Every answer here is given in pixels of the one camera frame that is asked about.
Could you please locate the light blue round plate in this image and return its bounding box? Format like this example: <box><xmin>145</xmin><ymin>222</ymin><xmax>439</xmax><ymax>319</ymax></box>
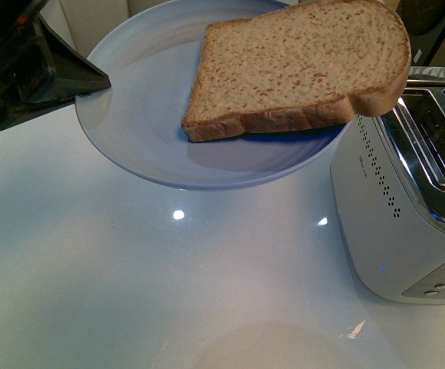
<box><xmin>75</xmin><ymin>1</ymin><xmax>344</xmax><ymax>191</ymax></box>

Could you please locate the beige chair on left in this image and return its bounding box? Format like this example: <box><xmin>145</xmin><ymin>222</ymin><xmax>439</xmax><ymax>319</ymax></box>
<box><xmin>41</xmin><ymin>1</ymin><xmax>181</xmax><ymax>57</ymax></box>

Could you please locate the slice of bread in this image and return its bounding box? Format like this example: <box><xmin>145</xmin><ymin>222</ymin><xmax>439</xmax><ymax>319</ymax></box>
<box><xmin>181</xmin><ymin>1</ymin><xmax>411</xmax><ymax>142</ymax></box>

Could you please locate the white chrome two-slot toaster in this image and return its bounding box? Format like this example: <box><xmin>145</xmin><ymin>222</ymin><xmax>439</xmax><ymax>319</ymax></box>
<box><xmin>330</xmin><ymin>67</ymin><xmax>445</xmax><ymax>304</ymax></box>

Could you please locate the dark front-load washing machine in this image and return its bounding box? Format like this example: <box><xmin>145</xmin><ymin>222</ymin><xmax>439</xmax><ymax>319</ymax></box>
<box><xmin>397</xmin><ymin>0</ymin><xmax>445</xmax><ymax>67</ymax></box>

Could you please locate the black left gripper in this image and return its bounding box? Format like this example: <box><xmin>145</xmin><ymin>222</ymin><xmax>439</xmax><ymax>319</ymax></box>
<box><xmin>0</xmin><ymin>1</ymin><xmax>111</xmax><ymax>131</ymax></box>

